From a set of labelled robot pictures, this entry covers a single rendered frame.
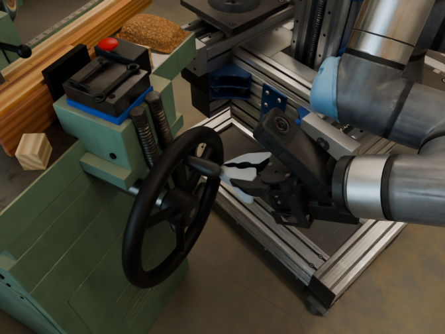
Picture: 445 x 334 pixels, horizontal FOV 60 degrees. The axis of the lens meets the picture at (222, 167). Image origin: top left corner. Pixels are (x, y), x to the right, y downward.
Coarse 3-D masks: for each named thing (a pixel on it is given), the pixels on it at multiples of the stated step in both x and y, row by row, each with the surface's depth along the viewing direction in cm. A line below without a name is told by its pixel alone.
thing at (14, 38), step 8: (0, 16) 56; (8, 16) 57; (0, 24) 56; (8, 24) 58; (0, 32) 57; (8, 32) 58; (16, 32) 59; (0, 40) 57; (8, 40) 58; (16, 40) 60; (0, 56) 58; (8, 56) 59; (16, 56) 61; (0, 64) 59; (8, 64) 60
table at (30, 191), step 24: (192, 48) 86; (168, 72) 81; (0, 144) 63; (72, 144) 63; (0, 168) 60; (48, 168) 60; (72, 168) 65; (96, 168) 64; (120, 168) 64; (144, 168) 67; (0, 192) 57; (24, 192) 57; (48, 192) 61; (0, 216) 54; (24, 216) 59; (0, 240) 56
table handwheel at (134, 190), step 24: (192, 144) 58; (216, 144) 67; (168, 168) 54; (144, 192) 52; (168, 192) 64; (192, 192) 66; (216, 192) 77; (144, 216) 53; (168, 216) 61; (192, 216) 66; (192, 240) 76; (168, 264) 70; (144, 288) 63
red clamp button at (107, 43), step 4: (100, 40) 60; (104, 40) 60; (108, 40) 60; (112, 40) 60; (116, 40) 61; (100, 44) 60; (104, 44) 60; (108, 44) 60; (112, 44) 60; (116, 44) 60; (100, 48) 60; (104, 48) 60; (108, 48) 60; (112, 48) 60
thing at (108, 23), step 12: (132, 0) 86; (144, 0) 90; (108, 12) 83; (120, 12) 84; (132, 12) 88; (96, 24) 80; (108, 24) 82; (120, 24) 86; (72, 36) 77; (84, 36) 77; (96, 36) 80; (36, 60) 71
